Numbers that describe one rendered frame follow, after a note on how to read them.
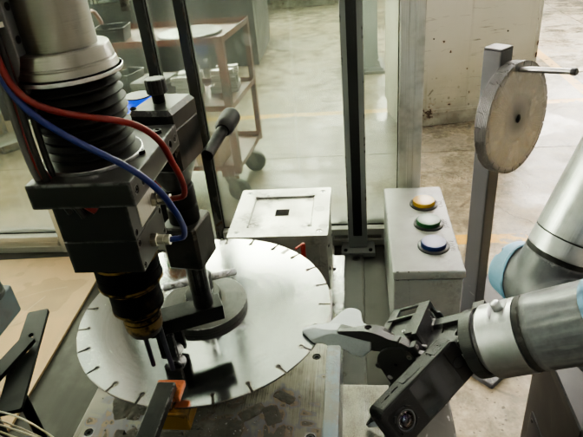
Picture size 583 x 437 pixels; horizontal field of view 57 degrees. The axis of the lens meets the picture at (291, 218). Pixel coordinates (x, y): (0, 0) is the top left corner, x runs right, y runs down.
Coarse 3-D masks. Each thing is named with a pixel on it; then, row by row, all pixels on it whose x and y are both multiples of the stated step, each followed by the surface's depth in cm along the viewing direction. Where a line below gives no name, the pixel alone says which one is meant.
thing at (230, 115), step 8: (224, 112) 55; (232, 112) 55; (224, 120) 54; (232, 120) 54; (216, 128) 54; (224, 128) 54; (232, 128) 54; (216, 136) 52; (224, 136) 53; (208, 144) 51; (216, 144) 52; (208, 152) 51; (216, 152) 52
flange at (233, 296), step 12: (180, 288) 73; (216, 288) 70; (228, 288) 72; (240, 288) 72; (168, 300) 71; (180, 300) 71; (228, 300) 70; (240, 300) 70; (228, 312) 68; (240, 312) 68; (204, 324) 66; (216, 324) 66; (228, 324) 67
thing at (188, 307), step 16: (192, 272) 58; (192, 288) 59; (208, 288) 60; (176, 304) 61; (192, 304) 61; (208, 304) 60; (176, 320) 60; (192, 320) 60; (208, 320) 61; (176, 336) 63; (160, 352) 62; (176, 352) 61
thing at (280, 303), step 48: (240, 240) 84; (288, 288) 73; (96, 336) 68; (192, 336) 66; (240, 336) 65; (288, 336) 65; (96, 384) 61; (144, 384) 60; (192, 384) 59; (240, 384) 59
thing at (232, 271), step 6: (228, 270) 69; (234, 270) 69; (210, 276) 68; (216, 276) 69; (222, 276) 69; (228, 276) 69; (174, 282) 68; (180, 282) 68; (186, 282) 68; (210, 282) 68; (162, 288) 67; (168, 288) 68; (174, 288) 68
